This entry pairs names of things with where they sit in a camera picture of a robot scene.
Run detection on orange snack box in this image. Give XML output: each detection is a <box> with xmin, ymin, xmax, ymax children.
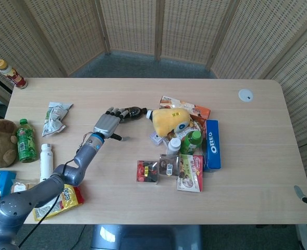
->
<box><xmin>158</xmin><ymin>95</ymin><xmax>212</xmax><ymax>123</ymax></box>

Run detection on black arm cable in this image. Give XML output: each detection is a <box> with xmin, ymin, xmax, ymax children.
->
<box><xmin>17</xmin><ymin>158</ymin><xmax>78</xmax><ymax>248</ymax></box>

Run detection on black drink bottle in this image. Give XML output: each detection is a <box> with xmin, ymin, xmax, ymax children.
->
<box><xmin>118</xmin><ymin>106</ymin><xmax>148</xmax><ymax>123</ymax></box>

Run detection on small white bottle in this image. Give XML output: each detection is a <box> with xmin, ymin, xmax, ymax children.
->
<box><xmin>166</xmin><ymin>137</ymin><xmax>182</xmax><ymax>157</ymax></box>

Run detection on yellow plush toy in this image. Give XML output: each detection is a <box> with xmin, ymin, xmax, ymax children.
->
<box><xmin>151</xmin><ymin>107</ymin><xmax>192</xmax><ymax>138</ymax></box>

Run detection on crumpled silver snack bag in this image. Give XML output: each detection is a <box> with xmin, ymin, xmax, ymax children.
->
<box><xmin>41</xmin><ymin>102</ymin><xmax>74</xmax><ymax>138</ymax></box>

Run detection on clear box red black pieces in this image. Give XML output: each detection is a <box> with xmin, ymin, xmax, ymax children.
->
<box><xmin>136</xmin><ymin>159</ymin><xmax>160</xmax><ymax>185</ymax></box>

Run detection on blue Oreo box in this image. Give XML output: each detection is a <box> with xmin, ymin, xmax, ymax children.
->
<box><xmin>202</xmin><ymin>119</ymin><xmax>222</xmax><ymax>173</ymax></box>

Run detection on small purple case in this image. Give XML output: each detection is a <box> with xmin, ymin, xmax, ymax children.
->
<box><xmin>150</xmin><ymin>131</ymin><xmax>167</xmax><ymax>147</ymax></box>

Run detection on woven folding screen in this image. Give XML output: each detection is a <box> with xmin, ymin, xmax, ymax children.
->
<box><xmin>0</xmin><ymin>0</ymin><xmax>307</xmax><ymax>200</ymax></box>

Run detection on green tea bottle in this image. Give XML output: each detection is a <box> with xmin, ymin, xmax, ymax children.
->
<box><xmin>16</xmin><ymin>118</ymin><xmax>38</xmax><ymax>164</ymax></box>
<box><xmin>179</xmin><ymin>130</ymin><xmax>203</xmax><ymax>155</ymax></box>

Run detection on small brown white packet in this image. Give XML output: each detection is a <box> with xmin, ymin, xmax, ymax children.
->
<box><xmin>10</xmin><ymin>179</ymin><xmax>37</xmax><ymax>195</ymax></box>

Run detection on tall white bottle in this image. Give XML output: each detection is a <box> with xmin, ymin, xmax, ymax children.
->
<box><xmin>39</xmin><ymin>143</ymin><xmax>55</xmax><ymax>183</ymax></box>

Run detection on red label bottle yellow cap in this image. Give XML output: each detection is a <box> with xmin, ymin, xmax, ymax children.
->
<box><xmin>0</xmin><ymin>58</ymin><xmax>29</xmax><ymax>90</ymax></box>

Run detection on yellow red snack bag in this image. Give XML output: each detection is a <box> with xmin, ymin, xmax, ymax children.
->
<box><xmin>32</xmin><ymin>183</ymin><xmax>85</xmax><ymax>222</ymax></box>

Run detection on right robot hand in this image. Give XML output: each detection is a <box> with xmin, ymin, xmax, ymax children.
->
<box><xmin>293</xmin><ymin>185</ymin><xmax>307</xmax><ymax>209</ymax></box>

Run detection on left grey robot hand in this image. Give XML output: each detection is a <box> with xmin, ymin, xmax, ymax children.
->
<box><xmin>93</xmin><ymin>106</ymin><xmax>130</xmax><ymax>143</ymax></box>

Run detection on colourful snack packet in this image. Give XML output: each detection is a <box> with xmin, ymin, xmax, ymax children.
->
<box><xmin>166</xmin><ymin>118</ymin><xmax>205</xmax><ymax>143</ymax></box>

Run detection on white red cookie box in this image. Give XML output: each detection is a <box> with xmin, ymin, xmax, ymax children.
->
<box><xmin>176</xmin><ymin>154</ymin><xmax>204</xmax><ymax>194</ymax></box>

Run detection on clear box brown cookies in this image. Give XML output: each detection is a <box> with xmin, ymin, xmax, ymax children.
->
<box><xmin>158</xmin><ymin>153</ymin><xmax>181</xmax><ymax>178</ymax></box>

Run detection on white table grommet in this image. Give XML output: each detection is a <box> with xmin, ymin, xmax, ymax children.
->
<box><xmin>238</xmin><ymin>88</ymin><xmax>255</xmax><ymax>103</ymax></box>

